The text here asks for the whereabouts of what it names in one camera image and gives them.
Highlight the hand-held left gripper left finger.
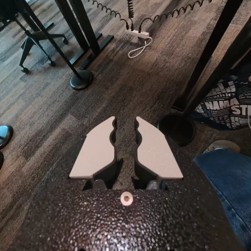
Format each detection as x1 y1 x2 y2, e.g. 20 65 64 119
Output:
69 116 124 184

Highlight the black coiled cable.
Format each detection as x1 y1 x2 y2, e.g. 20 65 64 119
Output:
127 0 135 31
88 0 129 29
138 0 212 33

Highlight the black office chair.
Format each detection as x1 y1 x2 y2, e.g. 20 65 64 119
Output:
0 0 69 74

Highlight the white power strip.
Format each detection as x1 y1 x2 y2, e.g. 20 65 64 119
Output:
125 29 150 40

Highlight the white power cable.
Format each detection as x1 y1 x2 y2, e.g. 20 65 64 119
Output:
128 36 153 59

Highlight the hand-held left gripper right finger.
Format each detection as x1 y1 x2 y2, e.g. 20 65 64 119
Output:
134 116 184 184

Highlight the black white printed bag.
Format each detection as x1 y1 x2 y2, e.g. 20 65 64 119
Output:
194 78 251 130

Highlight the black round base stand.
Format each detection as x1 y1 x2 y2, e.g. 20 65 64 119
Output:
156 24 251 148
19 0 94 91

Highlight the black desk leg frame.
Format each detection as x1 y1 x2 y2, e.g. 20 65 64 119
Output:
54 0 114 70

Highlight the black table leg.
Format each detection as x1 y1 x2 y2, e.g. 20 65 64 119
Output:
172 0 244 111

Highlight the person's beige shoe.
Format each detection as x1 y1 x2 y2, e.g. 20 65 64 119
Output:
203 140 241 154

